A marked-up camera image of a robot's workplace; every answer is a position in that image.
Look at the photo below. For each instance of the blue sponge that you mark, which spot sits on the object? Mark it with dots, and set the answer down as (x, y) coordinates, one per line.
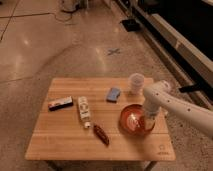
(113, 94)

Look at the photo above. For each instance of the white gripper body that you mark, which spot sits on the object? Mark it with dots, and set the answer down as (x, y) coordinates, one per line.
(149, 121)

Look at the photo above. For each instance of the black floor plate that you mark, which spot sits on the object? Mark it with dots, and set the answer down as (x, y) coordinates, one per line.
(130, 25)

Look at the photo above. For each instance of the orange ceramic bowl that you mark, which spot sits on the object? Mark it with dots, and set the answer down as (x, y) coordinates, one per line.
(132, 120)

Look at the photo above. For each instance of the wooden folding table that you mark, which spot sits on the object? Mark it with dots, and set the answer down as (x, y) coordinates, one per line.
(59, 135)

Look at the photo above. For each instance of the translucent plastic cup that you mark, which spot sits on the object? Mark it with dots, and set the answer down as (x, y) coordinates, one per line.
(136, 82)

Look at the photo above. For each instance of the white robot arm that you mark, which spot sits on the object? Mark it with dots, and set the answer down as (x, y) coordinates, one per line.
(157, 95)

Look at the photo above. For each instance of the red-brown wrapped snack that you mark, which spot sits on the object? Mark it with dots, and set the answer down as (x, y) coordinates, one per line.
(101, 134)

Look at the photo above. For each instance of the dark rectangular box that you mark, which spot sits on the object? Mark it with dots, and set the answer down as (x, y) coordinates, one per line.
(60, 103)

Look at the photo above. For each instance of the white tube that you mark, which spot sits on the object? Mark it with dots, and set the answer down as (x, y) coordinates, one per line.
(84, 111)

